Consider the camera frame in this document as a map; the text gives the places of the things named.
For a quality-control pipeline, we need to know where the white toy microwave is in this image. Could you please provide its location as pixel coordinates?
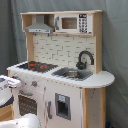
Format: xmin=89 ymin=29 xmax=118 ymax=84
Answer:
xmin=55 ymin=14 xmax=92 ymax=34

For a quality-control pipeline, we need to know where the grey ice dispenser panel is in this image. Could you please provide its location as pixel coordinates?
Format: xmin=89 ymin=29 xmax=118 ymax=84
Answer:
xmin=55 ymin=93 xmax=71 ymax=120

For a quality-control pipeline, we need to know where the black toy faucet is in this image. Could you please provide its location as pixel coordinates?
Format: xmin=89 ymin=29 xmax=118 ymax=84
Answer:
xmin=76 ymin=50 xmax=94 ymax=70

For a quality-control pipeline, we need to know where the grey cupboard door handle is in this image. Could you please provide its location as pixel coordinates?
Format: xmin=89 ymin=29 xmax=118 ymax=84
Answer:
xmin=47 ymin=101 xmax=52 ymax=119

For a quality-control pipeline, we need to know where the wooden toy kitchen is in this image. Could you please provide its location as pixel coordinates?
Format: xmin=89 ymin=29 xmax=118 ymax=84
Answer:
xmin=8 ymin=10 xmax=114 ymax=128

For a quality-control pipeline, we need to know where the grey range hood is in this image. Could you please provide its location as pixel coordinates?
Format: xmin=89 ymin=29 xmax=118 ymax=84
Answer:
xmin=25 ymin=15 xmax=53 ymax=34

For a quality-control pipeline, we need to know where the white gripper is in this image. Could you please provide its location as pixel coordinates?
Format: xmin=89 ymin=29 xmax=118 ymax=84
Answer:
xmin=0 ymin=75 xmax=22 ymax=88

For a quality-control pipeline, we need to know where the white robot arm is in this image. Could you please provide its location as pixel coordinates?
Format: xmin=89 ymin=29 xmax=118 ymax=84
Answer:
xmin=0 ymin=75 xmax=41 ymax=128

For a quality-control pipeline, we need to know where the grey backdrop curtain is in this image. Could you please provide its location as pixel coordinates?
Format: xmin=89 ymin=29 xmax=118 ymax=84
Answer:
xmin=0 ymin=0 xmax=128 ymax=128

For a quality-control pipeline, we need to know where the grey toy sink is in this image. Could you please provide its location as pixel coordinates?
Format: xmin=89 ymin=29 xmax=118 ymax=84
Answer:
xmin=53 ymin=67 xmax=92 ymax=81

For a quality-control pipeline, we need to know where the right oven knob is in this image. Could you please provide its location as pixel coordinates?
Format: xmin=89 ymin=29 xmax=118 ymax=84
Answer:
xmin=32 ymin=81 xmax=37 ymax=87

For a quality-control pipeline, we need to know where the black toy stovetop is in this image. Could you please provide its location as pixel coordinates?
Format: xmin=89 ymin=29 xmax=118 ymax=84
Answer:
xmin=20 ymin=61 xmax=56 ymax=73

